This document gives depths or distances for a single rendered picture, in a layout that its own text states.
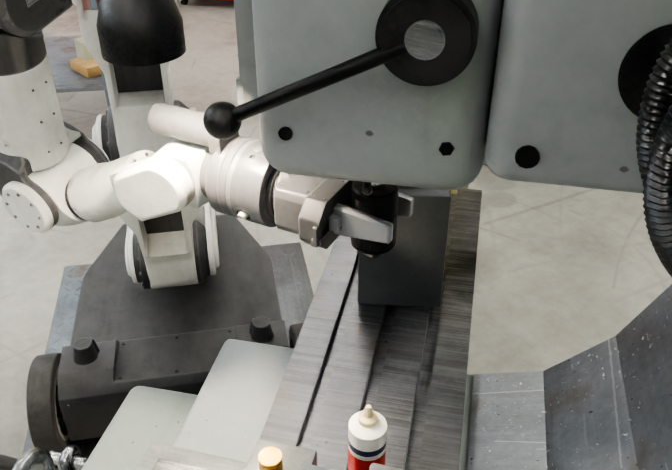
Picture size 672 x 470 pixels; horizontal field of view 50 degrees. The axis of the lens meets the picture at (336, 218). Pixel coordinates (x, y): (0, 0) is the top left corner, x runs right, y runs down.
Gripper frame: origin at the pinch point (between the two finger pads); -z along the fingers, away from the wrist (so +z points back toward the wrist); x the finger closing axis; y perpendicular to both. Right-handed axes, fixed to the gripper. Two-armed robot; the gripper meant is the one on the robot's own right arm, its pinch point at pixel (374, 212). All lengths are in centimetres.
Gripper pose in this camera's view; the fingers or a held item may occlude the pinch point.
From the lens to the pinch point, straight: 72.6
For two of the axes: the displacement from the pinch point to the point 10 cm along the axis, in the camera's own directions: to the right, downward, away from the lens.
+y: 0.0, 8.4, 5.4
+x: 4.6, -4.8, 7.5
